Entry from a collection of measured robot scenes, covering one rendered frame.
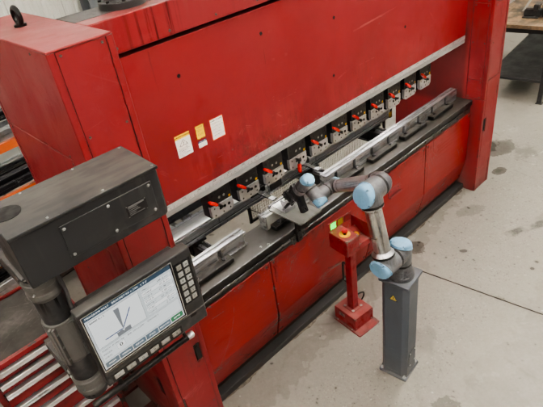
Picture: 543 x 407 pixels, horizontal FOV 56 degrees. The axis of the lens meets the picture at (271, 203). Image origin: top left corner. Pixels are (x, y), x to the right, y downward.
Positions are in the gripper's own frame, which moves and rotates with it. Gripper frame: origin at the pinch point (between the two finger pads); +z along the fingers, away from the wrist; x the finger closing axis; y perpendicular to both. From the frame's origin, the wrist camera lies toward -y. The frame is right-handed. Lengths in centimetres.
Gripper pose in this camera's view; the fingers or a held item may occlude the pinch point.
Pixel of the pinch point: (288, 207)
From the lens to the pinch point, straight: 301.7
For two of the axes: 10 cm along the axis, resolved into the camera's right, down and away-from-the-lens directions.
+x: -7.4, 4.5, -5.0
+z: -3.3, 4.1, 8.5
